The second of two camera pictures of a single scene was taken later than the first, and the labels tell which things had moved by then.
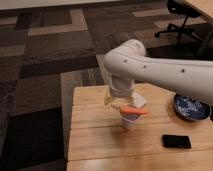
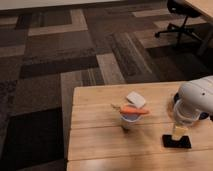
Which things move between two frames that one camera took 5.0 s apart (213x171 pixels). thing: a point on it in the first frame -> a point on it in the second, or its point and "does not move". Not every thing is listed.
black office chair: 185,9 does not move
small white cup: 130,119 does not move
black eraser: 176,141 does not move
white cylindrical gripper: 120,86 -> 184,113
